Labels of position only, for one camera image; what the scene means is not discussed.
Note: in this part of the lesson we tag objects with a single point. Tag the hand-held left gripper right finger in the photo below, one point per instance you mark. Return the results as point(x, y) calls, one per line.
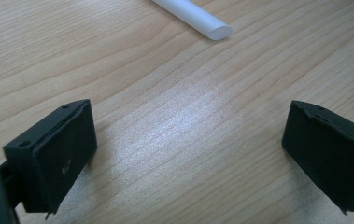
point(330, 152)

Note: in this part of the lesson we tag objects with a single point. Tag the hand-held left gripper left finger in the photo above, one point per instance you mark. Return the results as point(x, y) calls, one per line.
point(56, 155)

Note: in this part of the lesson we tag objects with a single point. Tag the white plastic tube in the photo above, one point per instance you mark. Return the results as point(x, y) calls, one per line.
point(196, 17)

